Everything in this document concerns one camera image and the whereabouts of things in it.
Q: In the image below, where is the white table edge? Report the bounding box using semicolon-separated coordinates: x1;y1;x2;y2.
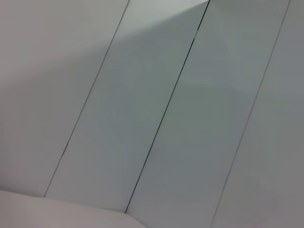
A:
0;189;154;228

